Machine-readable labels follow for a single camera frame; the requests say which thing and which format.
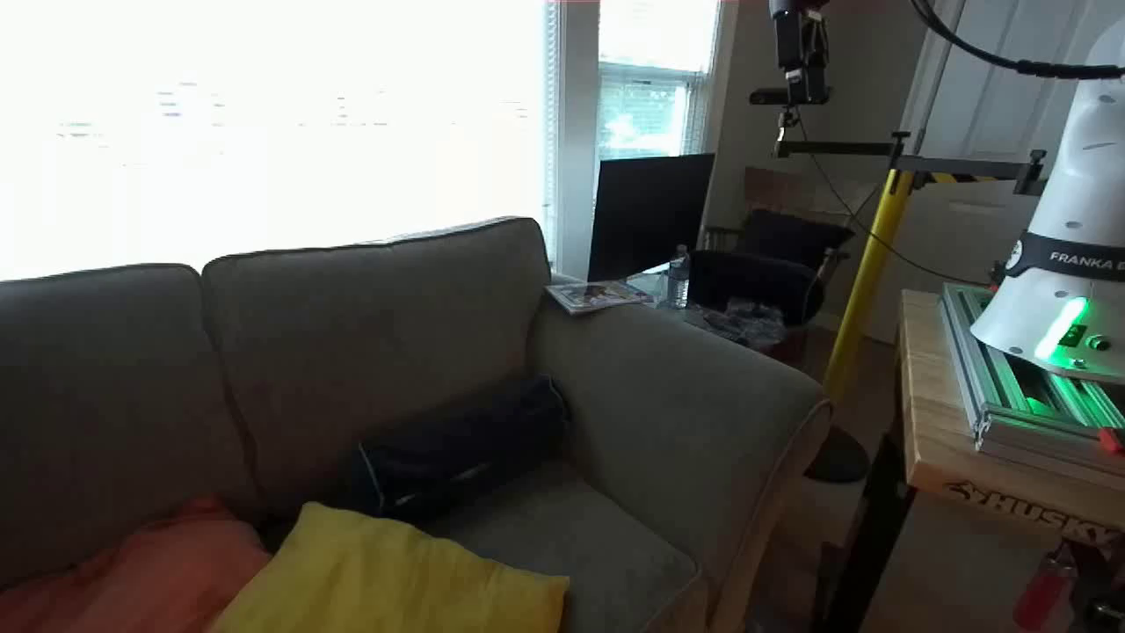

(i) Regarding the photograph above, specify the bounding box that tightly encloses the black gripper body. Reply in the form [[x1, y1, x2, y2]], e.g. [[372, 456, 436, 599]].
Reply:
[[748, 0, 829, 107]]

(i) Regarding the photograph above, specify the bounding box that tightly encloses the dinosaur children's book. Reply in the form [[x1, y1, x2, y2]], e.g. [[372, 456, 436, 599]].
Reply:
[[549, 278, 644, 315]]

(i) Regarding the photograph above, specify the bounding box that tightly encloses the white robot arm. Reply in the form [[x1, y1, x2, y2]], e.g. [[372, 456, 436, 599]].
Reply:
[[910, 0, 1125, 384]]

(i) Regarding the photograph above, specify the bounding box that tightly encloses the yellow tripod pole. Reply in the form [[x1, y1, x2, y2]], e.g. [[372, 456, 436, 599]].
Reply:
[[823, 168, 913, 396]]

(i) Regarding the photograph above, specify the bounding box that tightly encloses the black monitor screen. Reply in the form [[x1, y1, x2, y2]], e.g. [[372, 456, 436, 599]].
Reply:
[[586, 155, 713, 280]]

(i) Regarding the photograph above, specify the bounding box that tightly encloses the black armchair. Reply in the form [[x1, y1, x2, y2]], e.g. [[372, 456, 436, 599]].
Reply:
[[691, 206, 856, 327]]

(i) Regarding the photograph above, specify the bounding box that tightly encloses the clear water bottle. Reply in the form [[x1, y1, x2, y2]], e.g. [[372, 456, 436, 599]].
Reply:
[[668, 245, 691, 308]]

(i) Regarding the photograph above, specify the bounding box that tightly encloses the black tripod crossbar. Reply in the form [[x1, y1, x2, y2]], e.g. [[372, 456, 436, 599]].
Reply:
[[774, 135, 1047, 197]]

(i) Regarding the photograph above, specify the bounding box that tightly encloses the black round tripod base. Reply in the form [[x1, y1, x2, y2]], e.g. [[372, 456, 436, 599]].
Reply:
[[805, 427, 873, 485]]

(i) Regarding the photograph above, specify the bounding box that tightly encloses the wooden Husky workbench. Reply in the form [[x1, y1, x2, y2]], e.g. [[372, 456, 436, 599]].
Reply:
[[815, 292, 1125, 633]]

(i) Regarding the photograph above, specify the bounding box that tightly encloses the black cylindrical bolster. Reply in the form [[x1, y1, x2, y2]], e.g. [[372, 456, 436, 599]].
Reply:
[[332, 376, 570, 522]]

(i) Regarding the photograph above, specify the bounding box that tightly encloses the red clamp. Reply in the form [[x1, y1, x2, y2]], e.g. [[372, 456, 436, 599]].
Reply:
[[1014, 545, 1080, 633]]

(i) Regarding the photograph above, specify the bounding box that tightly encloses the yellow cushion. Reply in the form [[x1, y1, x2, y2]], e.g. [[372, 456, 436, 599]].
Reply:
[[208, 503, 570, 633]]

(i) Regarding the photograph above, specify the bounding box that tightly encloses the grey fabric sofa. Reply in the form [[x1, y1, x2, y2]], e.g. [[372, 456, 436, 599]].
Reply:
[[0, 219, 829, 633]]

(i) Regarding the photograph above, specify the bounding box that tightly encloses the orange pink cushion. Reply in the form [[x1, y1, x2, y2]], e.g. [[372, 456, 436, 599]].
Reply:
[[0, 498, 271, 633]]

